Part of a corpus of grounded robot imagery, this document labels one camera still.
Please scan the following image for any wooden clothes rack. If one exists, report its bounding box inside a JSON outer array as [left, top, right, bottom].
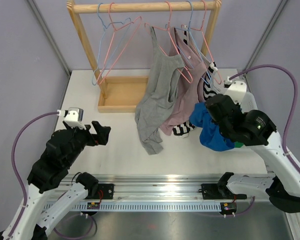
[[66, 0, 222, 113]]

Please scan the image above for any pink hanger under grey top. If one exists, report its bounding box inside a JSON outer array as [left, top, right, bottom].
[[144, 1, 193, 84]]

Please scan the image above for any green tank top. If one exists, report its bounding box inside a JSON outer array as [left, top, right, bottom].
[[234, 141, 244, 148]]

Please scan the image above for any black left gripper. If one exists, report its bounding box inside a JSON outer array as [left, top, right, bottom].
[[64, 120, 111, 167]]

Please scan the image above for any blue tank top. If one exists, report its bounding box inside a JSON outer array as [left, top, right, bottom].
[[189, 102, 235, 152]]

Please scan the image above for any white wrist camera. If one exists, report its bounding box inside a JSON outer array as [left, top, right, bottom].
[[224, 77, 247, 105], [57, 107, 86, 130]]

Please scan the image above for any white plastic basket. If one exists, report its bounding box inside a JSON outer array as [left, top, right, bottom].
[[223, 90, 258, 113]]

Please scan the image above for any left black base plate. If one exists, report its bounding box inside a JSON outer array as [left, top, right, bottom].
[[86, 183, 115, 200]]

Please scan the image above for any aluminium mounting rail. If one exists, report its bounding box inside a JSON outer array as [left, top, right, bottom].
[[57, 173, 276, 202]]

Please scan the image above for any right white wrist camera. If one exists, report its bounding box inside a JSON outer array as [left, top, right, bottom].
[[224, 77, 247, 105]]

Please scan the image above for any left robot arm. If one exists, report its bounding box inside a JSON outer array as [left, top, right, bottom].
[[0, 121, 111, 240]]

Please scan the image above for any grey tank top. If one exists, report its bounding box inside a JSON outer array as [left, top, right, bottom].
[[134, 27, 185, 155]]

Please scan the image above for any black white striped top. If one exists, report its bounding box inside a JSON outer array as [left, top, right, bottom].
[[172, 32, 220, 138]]

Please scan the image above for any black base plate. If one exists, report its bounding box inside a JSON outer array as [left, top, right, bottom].
[[198, 183, 248, 200], [86, 183, 115, 200]]

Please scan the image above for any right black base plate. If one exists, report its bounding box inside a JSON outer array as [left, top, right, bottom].
[[198, 183, 248, 200]]

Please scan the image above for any pink wire hanger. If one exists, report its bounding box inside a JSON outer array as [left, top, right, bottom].
[[97, 2, 142, 86]]

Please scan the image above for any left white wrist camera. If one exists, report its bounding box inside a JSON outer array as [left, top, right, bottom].
[[57, 107, 86, 130]]

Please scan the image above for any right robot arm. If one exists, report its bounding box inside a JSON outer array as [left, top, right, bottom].
[[205, 94, 300, 214]]

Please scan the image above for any white slotted cable duct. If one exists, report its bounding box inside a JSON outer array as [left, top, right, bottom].
[[43, 202, 222, 213]]

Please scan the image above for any blue hanger under mauve top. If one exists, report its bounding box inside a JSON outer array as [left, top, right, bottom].
[[176, 0, 214, 84]]

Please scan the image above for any light blue wire hanger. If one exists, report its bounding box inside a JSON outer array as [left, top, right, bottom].
[[91, 2, 132, 86]]

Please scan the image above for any mauve tank top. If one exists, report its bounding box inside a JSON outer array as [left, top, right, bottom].
[[160, 28, 210, 136]]

